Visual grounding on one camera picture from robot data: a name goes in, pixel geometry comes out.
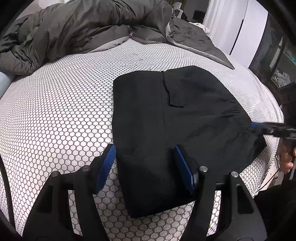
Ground black pants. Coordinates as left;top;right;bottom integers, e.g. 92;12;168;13
112;66;266;218

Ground white wardrobe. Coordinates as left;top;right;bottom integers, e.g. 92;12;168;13
203;0;268;68

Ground dark shelving unit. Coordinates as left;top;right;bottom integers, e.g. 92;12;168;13
249;14;295;88

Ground dark grey duvet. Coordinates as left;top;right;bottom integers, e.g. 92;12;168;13
1;1;233;75

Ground white crumpled cloth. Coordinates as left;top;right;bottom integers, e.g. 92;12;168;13
190;22;210;35

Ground white chair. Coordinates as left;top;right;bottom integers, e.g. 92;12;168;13
173;1;183;18

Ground white honeycomb mattress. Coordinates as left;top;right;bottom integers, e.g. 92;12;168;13
1;39;283;240

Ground person's right hand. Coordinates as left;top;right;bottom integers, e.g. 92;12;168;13
279;141;295;173

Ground light blue pillow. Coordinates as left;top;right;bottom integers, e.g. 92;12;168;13
0;72;15;98

